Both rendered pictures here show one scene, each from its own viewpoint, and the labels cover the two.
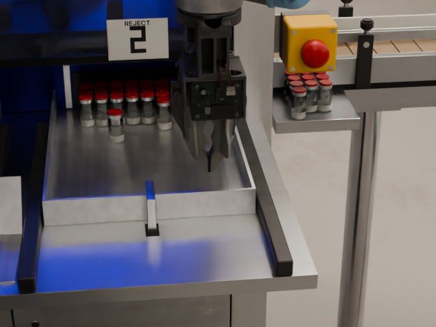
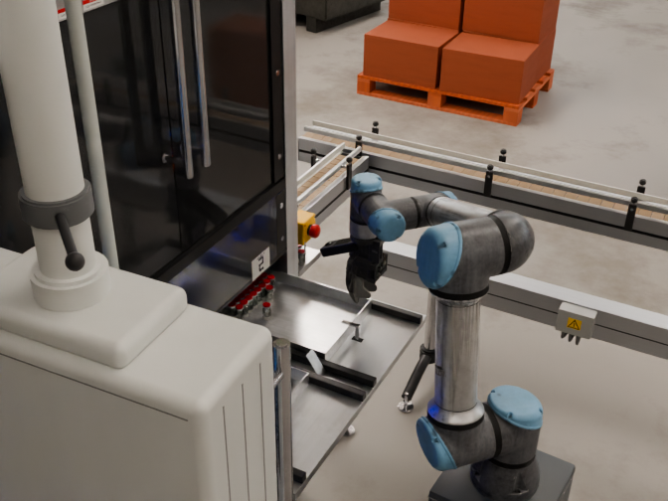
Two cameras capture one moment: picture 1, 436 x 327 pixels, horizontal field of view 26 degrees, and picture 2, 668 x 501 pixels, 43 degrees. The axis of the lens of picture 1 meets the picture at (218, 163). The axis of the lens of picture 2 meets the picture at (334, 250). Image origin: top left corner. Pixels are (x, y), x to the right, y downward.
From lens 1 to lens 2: 1.72 m
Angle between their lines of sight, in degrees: 48
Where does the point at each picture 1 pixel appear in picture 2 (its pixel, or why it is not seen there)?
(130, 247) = (365, 349)
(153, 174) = (311, 320)
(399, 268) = not seen: hidden behind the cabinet
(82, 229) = (338, 356)
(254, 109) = (293, 270)
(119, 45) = (255, 270)
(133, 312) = not seen: hidden behind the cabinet
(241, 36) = (289, 239)
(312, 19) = (301, 216)
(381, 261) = not seen: hidden behind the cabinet
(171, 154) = (299, 309)
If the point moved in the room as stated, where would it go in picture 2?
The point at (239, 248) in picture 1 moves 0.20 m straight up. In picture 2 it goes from (392, 324) to (396, 259)
